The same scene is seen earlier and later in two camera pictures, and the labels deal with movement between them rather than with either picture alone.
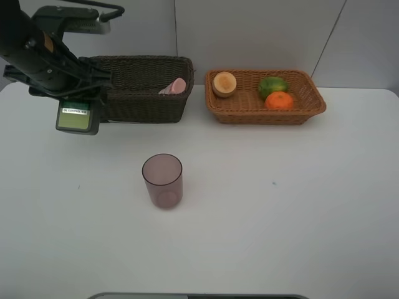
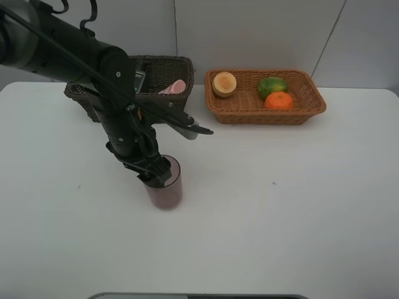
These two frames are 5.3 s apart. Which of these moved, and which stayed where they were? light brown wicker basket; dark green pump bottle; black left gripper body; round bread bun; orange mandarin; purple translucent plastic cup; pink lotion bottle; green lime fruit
Moved: dark green pump bottle; black left gripper body
Stayed: orange mandarin; green lime fruit; purple translucent plastic cup; pink lotion bottle; light brown wicker basket; round bread bun
